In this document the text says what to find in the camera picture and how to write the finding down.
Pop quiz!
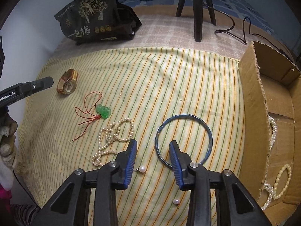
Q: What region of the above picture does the pearl stud earring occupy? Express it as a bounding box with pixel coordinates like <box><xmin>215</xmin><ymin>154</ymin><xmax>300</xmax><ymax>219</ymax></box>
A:
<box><xmin>134</xmin><ymin>165</ymin><xmax>146</xmax><ymax>173</ymax></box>
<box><xmin>173</xmin><ymin>199</ymin><xmax>180</xmax><ymax>209</ymax></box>

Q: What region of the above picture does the dark blue thin bangle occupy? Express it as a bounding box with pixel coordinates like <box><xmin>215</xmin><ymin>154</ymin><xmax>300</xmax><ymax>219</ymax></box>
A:
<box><xmin>155</xmin><ymin>113</ymin><xmax>213</xmax><ymax>169</ymax></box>

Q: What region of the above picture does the green jade pendant red cord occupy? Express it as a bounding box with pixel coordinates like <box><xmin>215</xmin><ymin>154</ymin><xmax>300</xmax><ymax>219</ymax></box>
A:
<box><xmin>71</xmin><ymin>91</ymin><xmax>112</xmax><ymax>142</ymax></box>

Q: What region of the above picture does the white twisted pearl rope necklace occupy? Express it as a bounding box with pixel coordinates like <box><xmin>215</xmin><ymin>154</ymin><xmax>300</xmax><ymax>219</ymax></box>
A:
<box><xmin>260</xmin><ymin>115</ymin><xmax>278</xmax><ymax>212</ymax></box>

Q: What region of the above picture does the cream bead bracelet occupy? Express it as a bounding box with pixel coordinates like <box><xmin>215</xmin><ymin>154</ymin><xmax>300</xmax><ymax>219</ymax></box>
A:
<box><xmin>272</xmin><ymin>163</ymin><xmax>293</xmax><ymax>201</ymax></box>

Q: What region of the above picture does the gloved left hand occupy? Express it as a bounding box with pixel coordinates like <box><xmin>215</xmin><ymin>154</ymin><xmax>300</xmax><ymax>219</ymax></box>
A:
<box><xmin>1</xmin><ymin>113</ymin><xmax>18</xmax><ymax>168</ymax></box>

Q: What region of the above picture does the yellow striped cloth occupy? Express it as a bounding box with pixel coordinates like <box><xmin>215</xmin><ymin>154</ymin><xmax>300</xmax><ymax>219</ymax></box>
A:
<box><xmin>17</xmin><ymin>47</ymin><xmax>244</xmax><ymax>225</ymax></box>

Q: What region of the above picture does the black snack bag gold print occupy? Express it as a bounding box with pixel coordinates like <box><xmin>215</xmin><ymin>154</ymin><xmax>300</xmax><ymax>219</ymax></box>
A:
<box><xmin>55</xmin><ymin>0</ymin><xmax>142</xmax><ymax>45</ymax></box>

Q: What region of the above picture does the brown cardboard box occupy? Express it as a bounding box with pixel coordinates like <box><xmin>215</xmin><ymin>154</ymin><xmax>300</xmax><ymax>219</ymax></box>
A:
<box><xmin>238</xmin><ymin>41</ymin><xmax>300</xmax><ymax>225</ymax></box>

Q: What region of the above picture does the blue patterned quilt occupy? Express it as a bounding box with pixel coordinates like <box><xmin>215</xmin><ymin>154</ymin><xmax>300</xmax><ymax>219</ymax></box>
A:
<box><xmin>119</xmin><ymin>0</ymin><xmax>274</xmax><ymax>35</ymax></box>

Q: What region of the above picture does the black tripod stand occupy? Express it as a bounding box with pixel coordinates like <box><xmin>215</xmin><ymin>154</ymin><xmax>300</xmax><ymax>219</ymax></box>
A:
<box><xmin>176</xmin><ymin>0</ymin><xmax>216</xmax><ymax>42</ymax></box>

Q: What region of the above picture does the black power cable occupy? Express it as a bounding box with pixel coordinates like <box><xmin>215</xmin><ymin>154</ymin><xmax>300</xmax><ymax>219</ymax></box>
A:
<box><xmin>203</xmin><ymin>3</ymin><xmax>290</xmax><ymax>52</ymax></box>

